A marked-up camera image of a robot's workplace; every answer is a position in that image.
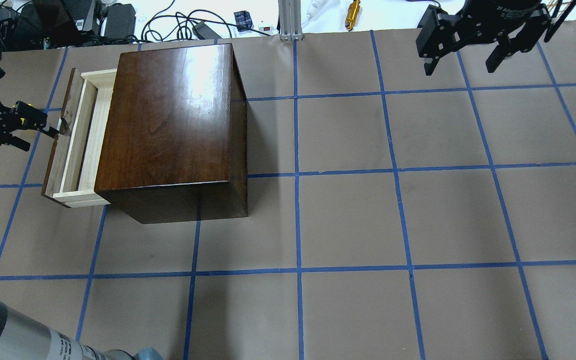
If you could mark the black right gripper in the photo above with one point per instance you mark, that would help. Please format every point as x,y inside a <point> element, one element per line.
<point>510,11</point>

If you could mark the light wood drawer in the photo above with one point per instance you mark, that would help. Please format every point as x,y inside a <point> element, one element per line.
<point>74,159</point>

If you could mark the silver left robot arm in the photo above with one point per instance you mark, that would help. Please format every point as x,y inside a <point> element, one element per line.
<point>21,337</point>

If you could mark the black electronics box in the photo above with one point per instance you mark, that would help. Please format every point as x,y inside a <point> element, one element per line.
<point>49,24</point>

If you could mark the metal cylinder connector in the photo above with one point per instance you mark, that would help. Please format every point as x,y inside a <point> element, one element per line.
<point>352,15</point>

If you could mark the dark wooden cabinet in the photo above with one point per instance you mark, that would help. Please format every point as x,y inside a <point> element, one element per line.
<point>175,142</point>

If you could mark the black power adapter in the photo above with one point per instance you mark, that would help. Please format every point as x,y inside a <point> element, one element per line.
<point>119,21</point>

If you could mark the small blue black device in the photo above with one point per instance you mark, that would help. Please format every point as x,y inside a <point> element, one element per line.
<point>243,21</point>

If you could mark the aluminium extrusion post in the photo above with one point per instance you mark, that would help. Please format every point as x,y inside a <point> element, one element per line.
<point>290,20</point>

